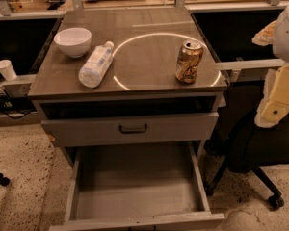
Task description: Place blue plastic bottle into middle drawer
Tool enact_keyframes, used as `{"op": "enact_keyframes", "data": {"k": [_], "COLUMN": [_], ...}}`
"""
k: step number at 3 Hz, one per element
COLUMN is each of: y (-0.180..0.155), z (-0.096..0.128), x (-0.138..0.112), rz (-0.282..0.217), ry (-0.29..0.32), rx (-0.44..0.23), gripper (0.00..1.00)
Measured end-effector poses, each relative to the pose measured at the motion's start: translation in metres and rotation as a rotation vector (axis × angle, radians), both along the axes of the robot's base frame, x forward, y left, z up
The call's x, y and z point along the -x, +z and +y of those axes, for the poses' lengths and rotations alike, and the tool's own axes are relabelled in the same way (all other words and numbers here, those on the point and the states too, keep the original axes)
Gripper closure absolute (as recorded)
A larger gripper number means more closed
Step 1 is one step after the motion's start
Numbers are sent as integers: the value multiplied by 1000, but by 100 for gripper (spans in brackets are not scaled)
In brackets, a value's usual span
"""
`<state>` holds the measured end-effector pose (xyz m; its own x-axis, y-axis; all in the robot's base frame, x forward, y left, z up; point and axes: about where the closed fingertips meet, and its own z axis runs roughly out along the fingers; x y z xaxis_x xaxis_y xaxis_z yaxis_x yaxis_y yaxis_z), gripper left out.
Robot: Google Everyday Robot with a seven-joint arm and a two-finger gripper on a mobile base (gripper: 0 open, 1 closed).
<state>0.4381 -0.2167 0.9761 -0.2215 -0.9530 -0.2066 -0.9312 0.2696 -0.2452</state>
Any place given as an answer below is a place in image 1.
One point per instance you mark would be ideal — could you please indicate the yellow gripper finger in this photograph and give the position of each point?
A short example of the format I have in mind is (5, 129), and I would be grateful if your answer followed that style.
(265, 36)
(274, 105)

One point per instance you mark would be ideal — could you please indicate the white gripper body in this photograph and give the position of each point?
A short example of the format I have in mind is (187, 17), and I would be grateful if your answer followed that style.
(287, 36)

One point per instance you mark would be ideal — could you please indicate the clear plastic water bottle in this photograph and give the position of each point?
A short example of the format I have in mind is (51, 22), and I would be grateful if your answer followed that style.
(96, 66)

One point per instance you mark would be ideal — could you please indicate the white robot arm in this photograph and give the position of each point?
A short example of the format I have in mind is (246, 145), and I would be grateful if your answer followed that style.
(275, 104)

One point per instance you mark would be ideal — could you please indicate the grey drawer cabinet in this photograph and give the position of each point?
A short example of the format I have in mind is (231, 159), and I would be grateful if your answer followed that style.
(141, 80)

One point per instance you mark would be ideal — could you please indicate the open grey lower drawer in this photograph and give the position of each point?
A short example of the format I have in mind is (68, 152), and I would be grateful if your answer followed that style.
(137, 187)

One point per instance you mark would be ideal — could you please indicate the gold soda can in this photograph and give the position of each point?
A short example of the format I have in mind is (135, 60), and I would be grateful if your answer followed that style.
(189, 57)

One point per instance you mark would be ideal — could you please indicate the black office chair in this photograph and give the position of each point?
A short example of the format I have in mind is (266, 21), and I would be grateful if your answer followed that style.
(245, 146)

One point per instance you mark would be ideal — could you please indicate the white ceramic bowl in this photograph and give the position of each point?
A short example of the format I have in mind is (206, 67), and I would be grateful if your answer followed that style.
(75, 42)

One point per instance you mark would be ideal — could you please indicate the white paper cup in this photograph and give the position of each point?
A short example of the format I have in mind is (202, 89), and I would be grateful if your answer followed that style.
(6, 70)

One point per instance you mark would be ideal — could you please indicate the grey upper drawer with handle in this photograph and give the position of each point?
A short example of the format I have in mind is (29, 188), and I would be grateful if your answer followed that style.
(130, 129)

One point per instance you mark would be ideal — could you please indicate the black power strip with cable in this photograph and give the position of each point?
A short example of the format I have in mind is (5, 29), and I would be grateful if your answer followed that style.
(14, 102)

